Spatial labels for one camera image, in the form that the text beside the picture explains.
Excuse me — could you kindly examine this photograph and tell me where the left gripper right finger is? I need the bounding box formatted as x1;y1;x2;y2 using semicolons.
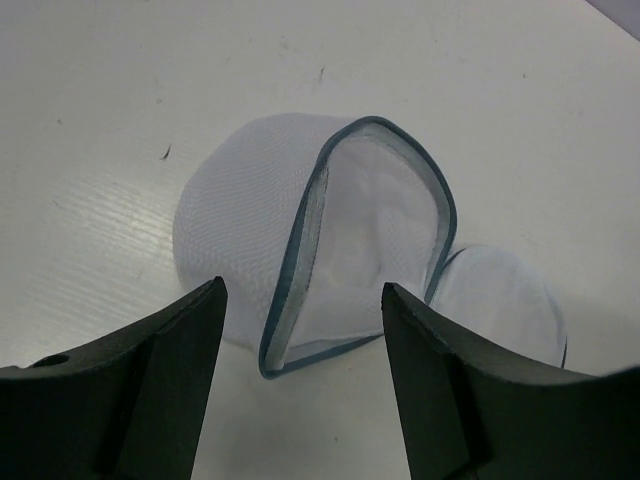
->
382;283;639;479

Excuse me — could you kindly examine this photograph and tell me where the white mesh laundry bag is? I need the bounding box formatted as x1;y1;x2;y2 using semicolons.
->
173;113;567;379

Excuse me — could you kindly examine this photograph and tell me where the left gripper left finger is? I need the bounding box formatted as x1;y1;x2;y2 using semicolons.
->
1;278;227;479

